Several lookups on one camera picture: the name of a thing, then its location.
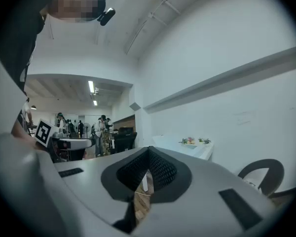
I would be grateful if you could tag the pink flower bouquet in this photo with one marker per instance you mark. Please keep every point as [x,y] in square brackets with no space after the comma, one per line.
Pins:
[189,140]

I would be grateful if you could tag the black cabinet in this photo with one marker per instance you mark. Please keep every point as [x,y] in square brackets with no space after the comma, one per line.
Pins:
[124,141]

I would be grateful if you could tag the grey wall rail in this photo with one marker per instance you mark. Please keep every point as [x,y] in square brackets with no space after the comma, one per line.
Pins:
[224,81]

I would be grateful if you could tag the small spiky potted plant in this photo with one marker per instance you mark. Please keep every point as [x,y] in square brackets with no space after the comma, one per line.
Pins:
[200,139]

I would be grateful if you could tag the small leafy potted plant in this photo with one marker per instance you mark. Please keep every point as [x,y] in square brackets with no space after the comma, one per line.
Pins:
[207,140]

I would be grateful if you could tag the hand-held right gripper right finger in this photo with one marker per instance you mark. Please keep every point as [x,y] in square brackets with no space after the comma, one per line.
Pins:
[207,206]

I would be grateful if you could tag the standing fan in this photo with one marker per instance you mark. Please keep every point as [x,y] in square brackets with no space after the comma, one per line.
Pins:
[86,128]

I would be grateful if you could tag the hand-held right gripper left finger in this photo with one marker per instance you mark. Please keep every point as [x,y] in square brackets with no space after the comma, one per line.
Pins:
[88,179]

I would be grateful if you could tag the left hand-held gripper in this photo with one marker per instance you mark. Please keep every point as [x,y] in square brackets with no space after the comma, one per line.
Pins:
[43,133]

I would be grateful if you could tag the white table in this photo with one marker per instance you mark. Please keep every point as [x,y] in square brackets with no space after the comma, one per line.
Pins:
[202,150]

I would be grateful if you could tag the person's head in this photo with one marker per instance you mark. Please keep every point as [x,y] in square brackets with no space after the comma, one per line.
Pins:
[76,1]

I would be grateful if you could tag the black head camera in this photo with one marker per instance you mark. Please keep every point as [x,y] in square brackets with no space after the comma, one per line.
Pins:
[107,16]

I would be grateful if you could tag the person's left forearm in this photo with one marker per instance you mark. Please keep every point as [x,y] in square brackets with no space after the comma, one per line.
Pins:
[19,133]

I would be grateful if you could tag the person's black shirt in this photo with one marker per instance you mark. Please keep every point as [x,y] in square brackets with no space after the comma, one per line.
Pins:
[14,38]

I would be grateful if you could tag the long ceiling light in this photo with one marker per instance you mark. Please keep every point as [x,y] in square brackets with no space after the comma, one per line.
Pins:
[95,103]
[91,86]

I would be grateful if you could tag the round brown stool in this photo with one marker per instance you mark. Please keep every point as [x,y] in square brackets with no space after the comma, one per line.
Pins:
[273,171]

